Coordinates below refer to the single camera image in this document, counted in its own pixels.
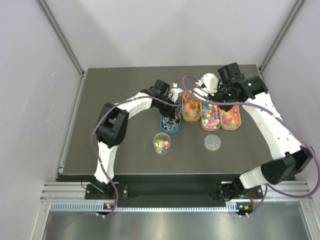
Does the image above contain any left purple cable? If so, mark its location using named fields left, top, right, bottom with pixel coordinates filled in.
left=90, top=96, right=185, bottom=217

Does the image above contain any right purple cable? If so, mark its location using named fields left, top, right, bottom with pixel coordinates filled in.
left=173, top=74, right=320, bottom=217

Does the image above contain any pink tray of star candies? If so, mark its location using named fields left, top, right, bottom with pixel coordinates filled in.
left=201, top=103, right=222, bottom=132

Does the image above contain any clear jar lid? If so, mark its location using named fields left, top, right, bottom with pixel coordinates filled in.
left=204, top=134, right=222, bottom=152

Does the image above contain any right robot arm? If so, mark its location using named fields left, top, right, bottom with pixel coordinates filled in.
left=201, top=62, right=313, bottom=198

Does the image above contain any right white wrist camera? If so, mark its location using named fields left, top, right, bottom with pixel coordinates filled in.
left=196, top=73, right=219, bottom=96

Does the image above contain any orange tray of candies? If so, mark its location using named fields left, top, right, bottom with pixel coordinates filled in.
left=182, top=91, right=202, bottom=122

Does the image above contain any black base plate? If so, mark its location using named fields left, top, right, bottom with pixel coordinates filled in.
left=84, top=181, right=241, bottom=208

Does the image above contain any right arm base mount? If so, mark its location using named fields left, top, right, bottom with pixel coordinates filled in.
left=216, top=181, right=263, bottom=201

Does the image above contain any blue tray of lollipops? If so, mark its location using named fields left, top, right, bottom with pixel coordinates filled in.
left=160, top=106, right=182, bottom=134

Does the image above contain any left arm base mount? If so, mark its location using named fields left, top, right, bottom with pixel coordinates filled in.
left=80, top=180, right=117, bottom=201

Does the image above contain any beige tray of gummies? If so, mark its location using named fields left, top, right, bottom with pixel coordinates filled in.
left=220, top=105, right=242, bottom=131

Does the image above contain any purple cable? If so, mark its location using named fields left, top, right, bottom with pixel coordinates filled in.
left=173, top=74, right=320, bottom=217
left=90, top=96, right=185, bottom=217

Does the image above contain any slotted cable duct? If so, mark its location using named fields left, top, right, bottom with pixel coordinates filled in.
left=50, top=202, right=252, bottom=213

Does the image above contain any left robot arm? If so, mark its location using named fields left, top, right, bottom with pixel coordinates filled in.
left=91, top=79, right=183, bottom=199

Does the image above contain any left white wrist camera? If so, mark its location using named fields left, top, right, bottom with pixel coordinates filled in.
left=168, top=82, right=184, bottom=103

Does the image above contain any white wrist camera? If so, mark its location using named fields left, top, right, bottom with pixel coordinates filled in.
left=168, top=82, right=184, bottom=103
left=196, top=73, right=219, bottom=96

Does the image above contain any clear plastic jar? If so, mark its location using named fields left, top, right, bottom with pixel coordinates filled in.
left=153, top=132, right=172, bottom=156

